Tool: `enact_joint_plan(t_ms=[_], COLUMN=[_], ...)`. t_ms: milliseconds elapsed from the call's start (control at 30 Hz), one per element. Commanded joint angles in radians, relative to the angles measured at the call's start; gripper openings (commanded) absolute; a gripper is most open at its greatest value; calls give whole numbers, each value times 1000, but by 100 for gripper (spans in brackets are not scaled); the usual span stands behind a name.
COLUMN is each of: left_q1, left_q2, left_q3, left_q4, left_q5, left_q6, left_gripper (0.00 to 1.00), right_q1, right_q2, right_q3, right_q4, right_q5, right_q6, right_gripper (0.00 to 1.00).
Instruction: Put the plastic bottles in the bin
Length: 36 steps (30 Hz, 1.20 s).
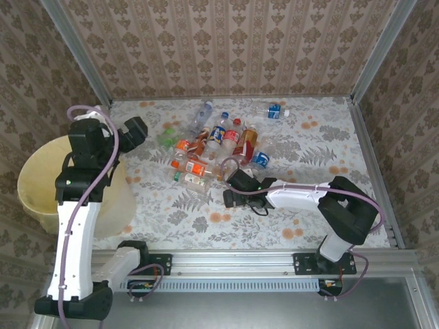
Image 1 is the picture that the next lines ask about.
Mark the clear bottle red label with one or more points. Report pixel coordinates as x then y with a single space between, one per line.
248 150

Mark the floral plastic tablecloth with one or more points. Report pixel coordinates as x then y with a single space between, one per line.
291 226

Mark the Pocari Sweat bottle blue label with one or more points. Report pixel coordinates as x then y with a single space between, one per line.
274 111
260 160

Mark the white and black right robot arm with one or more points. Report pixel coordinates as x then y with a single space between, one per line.
295 198

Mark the brown cafe latte bottle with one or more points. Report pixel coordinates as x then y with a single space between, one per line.
200 141

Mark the clear bottle green label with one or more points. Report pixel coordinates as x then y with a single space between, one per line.
166 137

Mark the aluminium frame post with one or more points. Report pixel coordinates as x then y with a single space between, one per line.
384 51
79 55

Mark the yellow round bin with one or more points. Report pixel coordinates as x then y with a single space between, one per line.
115 214

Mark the clear bottle orange Fanta label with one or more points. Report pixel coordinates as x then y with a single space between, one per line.
181 145

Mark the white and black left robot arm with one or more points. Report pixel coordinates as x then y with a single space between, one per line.
73 246

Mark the grey metal sheet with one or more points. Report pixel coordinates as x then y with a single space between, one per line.
240 310

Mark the amber tea bottle orange cap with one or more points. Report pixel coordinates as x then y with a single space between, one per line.
247 137

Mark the aluminium mounting rail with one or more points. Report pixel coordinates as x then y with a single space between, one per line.
233 264

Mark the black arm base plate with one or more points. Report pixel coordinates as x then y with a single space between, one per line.
159 264
305 264

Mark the Coca-Cola bottle red cap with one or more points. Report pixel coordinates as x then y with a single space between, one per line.
232 136

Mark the aluminium side frame rail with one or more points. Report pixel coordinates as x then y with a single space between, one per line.
374 171

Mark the orange label bottle orange cap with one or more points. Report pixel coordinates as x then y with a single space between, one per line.
193 168

